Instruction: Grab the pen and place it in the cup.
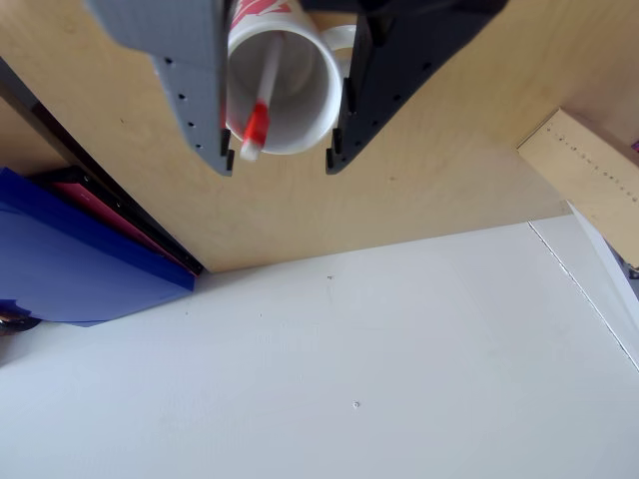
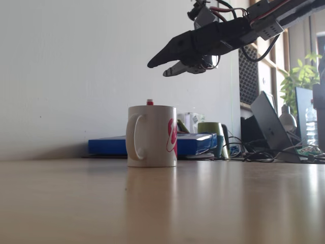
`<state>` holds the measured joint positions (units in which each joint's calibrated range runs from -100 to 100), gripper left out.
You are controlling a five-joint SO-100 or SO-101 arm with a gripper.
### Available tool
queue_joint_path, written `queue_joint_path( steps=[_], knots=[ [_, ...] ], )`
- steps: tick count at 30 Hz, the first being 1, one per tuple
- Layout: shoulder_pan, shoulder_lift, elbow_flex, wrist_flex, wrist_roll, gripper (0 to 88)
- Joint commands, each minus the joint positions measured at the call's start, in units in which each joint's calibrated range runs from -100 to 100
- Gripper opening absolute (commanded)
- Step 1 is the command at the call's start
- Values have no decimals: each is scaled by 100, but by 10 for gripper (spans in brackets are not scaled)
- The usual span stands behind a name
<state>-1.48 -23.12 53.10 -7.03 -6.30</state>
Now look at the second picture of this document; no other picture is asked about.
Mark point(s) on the red and white marker pen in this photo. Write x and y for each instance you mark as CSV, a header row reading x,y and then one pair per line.
x,y
150,102

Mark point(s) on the green cup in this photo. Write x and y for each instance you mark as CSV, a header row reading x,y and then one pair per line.
x,y
208,127

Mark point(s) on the grey perforated panel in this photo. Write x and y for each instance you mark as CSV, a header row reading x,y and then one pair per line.
x,y
248,76

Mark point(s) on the clear plastic container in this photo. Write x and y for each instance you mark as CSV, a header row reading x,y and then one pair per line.
x,y
194,122

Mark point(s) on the colourful small packet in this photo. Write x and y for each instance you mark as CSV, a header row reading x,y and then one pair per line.
x,y
182,127

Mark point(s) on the white mug with pink logo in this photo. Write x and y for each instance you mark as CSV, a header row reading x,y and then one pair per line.
x,y
152,137

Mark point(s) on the teal cylinder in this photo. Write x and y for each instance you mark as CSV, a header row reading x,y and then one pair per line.
x,y
219,148

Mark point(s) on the green potted plant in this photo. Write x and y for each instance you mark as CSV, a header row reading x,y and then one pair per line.
x,y
302,76

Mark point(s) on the blue binder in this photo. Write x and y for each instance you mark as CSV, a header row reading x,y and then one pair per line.
x,y
109,146

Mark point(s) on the grey laptop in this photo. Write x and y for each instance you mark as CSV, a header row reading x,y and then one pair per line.
x,y
271,127

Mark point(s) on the white desk lamp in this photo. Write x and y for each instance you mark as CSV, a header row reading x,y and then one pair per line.
x,y
288,119

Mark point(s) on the dark computer monitor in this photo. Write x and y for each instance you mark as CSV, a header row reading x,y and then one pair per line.
x,y
302,114

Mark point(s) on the clear plastic water bottle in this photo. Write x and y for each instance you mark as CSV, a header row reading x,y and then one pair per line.
x,y
311,127

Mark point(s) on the green circuit board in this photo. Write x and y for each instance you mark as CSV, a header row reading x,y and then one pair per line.
x,y
308,151

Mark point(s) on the grey gripper camera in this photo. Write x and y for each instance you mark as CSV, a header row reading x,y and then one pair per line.
x,y
205,14

